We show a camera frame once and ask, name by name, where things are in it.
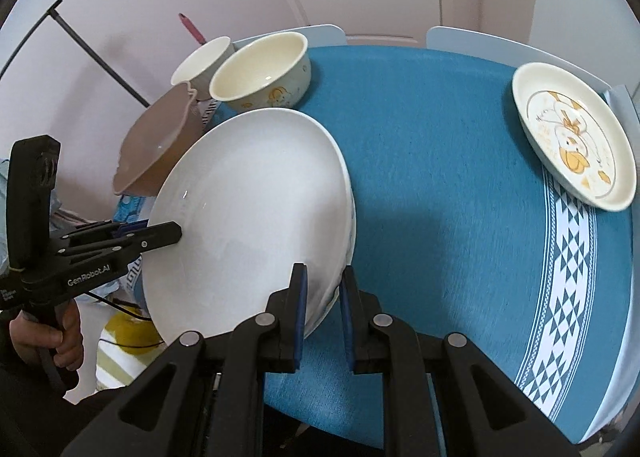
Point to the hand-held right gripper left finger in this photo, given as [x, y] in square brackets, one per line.
[299, 317]

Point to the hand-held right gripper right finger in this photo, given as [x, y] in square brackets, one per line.
[346, 322]

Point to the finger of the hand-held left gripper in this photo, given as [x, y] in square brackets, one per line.
[160, 234]
[132, 228]

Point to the large white plate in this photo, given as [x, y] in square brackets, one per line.
[250, 197]

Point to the plain white bowl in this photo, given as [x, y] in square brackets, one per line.
[200, 62]

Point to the cream duck print bowl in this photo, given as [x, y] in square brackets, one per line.
[260, 67]

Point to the cream duck print plate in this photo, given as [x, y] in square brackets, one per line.
[565, 127]

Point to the person's left hand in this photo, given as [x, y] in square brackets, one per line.
[70, 337]

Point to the yellow striped cloth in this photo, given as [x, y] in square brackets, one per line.
[127, 332]

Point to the black metal rack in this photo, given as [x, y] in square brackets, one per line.
[100, 59]

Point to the blue patterned tablecloth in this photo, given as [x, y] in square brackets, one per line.
[440, 162]

